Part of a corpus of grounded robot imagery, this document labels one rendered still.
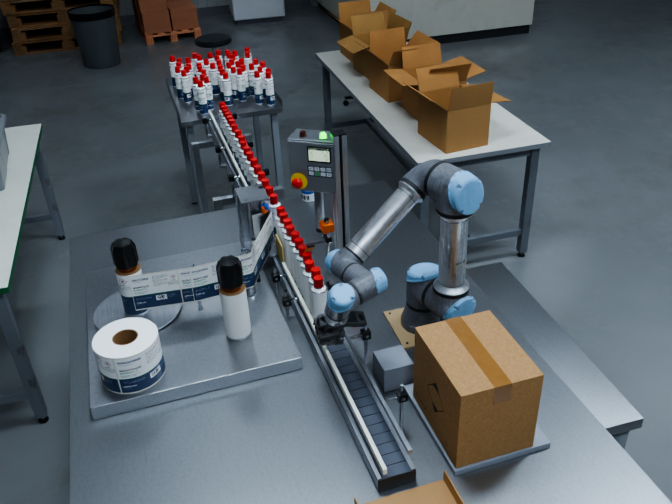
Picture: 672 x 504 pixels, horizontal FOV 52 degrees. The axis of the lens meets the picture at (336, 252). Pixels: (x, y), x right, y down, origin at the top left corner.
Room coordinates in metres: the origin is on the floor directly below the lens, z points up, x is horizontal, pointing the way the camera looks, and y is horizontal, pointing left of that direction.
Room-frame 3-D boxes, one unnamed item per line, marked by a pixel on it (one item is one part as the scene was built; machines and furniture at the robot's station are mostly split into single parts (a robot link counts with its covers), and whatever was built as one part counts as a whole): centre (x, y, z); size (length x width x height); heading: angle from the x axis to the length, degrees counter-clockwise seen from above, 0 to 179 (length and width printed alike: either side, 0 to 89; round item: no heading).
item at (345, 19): (5.38, -0.27, 0.97); 0.45 x 0.40 x 0.37; 106
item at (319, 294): (1.90, 0.06, 0.98); 0.05 x 0.05 x 0.20
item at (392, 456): (2.04, 0.10, 0.86); 1.65 x 0.08 x 0.04; 17
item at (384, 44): (4.50, -0.46, 0.97); 0.45 x 0.44 x 0.37; 107
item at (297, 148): (2.17, 0.05, 1.38); 0.17 x 0.10 x 0.19; 72
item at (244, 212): (2.42, 0.31, 1.01); 0.14 x 0.13 x 0.26; 17
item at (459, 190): (1.84, -0.36, 1.21); 0.15 x 0.12 x 0.55; 32
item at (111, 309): (2.03, 0.73, 0.89); 0.31 x 0.31 x 0.01
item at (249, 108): (4.33, 0.68, 0.46); 0.72 x 0.62 x 0.93; 17
